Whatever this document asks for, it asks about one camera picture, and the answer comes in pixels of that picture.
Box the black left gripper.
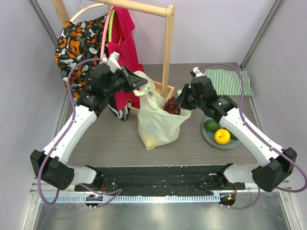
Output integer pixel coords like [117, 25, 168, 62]
[104, 65, 147, 97]

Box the red grape bunch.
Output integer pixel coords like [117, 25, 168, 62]
[163, 97, 181, 115]

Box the green avocado print plastic bag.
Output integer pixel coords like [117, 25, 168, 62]
[133, 71, 191, 145]

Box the yellow pear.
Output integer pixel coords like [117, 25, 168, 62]
[142, 136, 163, 150]

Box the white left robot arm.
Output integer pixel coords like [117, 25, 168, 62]
[30, 64, 148, 191]

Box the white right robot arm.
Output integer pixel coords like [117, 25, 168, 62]
[174, 76, 297, 192]

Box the wooden clothes rack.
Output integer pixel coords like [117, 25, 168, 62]
[50, 0, 176, 120]

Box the green avocado left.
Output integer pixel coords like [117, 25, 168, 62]
[203, 119, 221, 132]

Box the green avocado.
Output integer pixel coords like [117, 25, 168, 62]
[229, 132, 237, 139]
[203, 119, 221, 132]

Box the grey green plate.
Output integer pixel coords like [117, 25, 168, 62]
[201, 117, 241, 150]

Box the magenta red shirt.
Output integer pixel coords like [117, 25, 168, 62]
[108, 7, 144, 110]

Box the green white striped cloth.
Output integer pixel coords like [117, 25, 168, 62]
[204, 69, 254, 97]

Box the yellow apple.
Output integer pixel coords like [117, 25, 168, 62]
[214, 128, 231, 145]

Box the green avocado right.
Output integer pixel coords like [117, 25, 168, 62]
[229, 132, 237, 139]

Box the pink clothes hanger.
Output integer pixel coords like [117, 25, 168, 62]
[100, 7, 114, 59]

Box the green clothes hanger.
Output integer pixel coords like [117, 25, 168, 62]
[108, 10, 115, 42]

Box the orange black patterned garment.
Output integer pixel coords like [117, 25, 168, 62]
[55, 14, 109, 103]

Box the cream round hanger hoop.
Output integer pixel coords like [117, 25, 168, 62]
[69, 3, 108, 22]

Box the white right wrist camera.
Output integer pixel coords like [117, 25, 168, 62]
[190, 67, 206, 78]

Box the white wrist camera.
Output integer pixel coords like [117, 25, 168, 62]
[101, 52, 121, 73]
[190, 67, 206, 78]

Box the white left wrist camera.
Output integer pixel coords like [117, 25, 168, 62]
[101, 52, 121, 73]

